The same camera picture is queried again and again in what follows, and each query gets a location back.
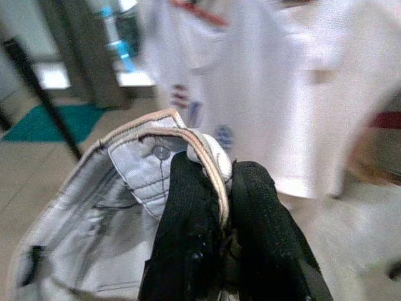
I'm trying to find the red plastic clothes hanger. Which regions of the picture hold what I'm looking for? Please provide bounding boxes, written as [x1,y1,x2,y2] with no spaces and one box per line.
[170,0,229,26]

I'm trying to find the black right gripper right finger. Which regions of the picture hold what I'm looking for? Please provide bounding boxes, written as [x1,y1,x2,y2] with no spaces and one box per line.
[225,160,333,301]

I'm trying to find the teal floor mat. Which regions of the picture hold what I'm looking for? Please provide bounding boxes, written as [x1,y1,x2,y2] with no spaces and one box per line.
[0,103,106,144]

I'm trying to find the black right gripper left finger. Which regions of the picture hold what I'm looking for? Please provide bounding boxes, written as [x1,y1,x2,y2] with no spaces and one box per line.
[139,155,226,301]

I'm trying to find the light beige jeans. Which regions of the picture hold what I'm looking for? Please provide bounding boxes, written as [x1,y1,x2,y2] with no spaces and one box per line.
[9,108,234,301]

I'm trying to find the blue and white object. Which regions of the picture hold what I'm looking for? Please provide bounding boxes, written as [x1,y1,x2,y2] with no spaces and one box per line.
[100,6,138,73]

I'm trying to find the white polo shirt check trim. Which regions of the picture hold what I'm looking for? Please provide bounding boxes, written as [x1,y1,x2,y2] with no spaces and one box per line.
[341,0,401,181]

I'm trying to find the grey brown curtain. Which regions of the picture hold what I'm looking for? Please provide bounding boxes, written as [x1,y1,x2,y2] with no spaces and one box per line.
[40,0,142,110]

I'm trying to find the white T-shirt with small prints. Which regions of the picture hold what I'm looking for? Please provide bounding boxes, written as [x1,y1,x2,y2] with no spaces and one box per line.
[139,0,355,200]

